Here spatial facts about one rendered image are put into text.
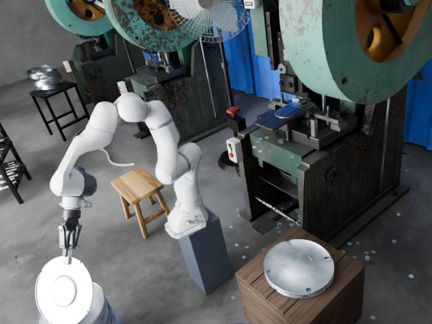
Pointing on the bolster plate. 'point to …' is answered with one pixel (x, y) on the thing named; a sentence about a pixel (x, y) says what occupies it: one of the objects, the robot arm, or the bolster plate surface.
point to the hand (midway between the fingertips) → (67, 256)
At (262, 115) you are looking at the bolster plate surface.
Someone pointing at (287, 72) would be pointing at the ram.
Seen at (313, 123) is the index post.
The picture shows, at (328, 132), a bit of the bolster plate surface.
